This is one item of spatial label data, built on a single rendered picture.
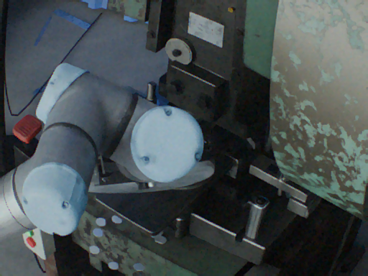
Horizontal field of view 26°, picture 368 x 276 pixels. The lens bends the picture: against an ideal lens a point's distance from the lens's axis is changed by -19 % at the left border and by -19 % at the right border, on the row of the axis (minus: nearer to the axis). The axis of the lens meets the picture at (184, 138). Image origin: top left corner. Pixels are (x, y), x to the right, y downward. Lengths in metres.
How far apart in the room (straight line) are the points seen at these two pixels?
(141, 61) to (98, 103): 2.27
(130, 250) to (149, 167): 0.81
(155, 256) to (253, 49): 0.49
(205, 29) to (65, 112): 0.64
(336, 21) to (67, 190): 0.37
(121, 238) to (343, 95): 0.86
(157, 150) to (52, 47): 2.41
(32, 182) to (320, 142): 0.39
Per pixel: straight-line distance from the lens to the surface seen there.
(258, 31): 1.43
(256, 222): 1.65
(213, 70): 1.60
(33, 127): 1.81
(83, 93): 0.98
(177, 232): 1.74
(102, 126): 0.98
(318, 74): 1.03
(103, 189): 1.55
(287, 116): 1.11
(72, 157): 0.91
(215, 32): 1.55
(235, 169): 1.75
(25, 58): 3.32
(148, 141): 0.97
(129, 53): 3.29
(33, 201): 0.89
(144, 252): 1.75
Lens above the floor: 1.94
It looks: 41 degrees down
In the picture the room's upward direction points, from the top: 6 degrees clockwise
